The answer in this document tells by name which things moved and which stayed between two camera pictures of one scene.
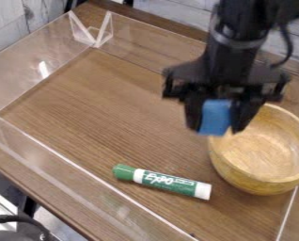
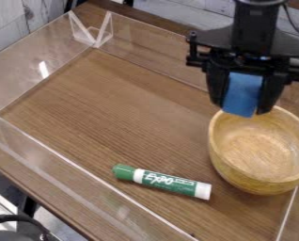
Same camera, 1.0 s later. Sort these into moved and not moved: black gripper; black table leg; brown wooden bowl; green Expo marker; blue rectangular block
Moved: blue rectangular block; black gripper
Not moved: brown wooden bowl; black table leg; green Expo marker
